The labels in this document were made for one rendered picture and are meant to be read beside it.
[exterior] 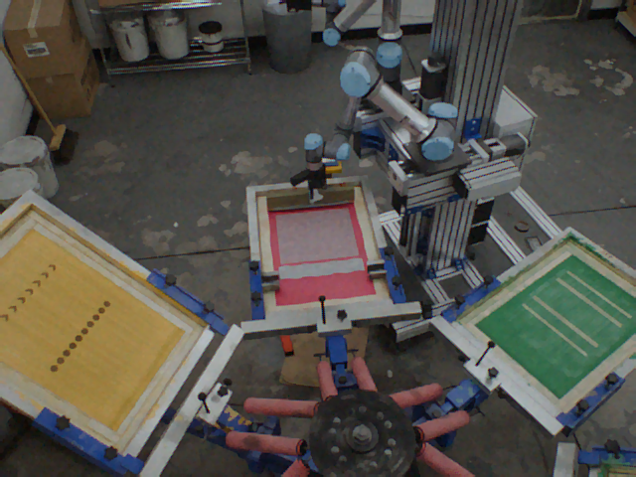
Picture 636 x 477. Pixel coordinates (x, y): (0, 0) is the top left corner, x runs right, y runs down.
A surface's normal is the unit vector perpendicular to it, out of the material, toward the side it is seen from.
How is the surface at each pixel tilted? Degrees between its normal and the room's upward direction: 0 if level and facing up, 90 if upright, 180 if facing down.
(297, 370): 0
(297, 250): 0
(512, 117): 0
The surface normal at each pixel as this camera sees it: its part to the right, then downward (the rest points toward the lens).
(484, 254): -0.01, -0.69
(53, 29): 0.30, 0.62
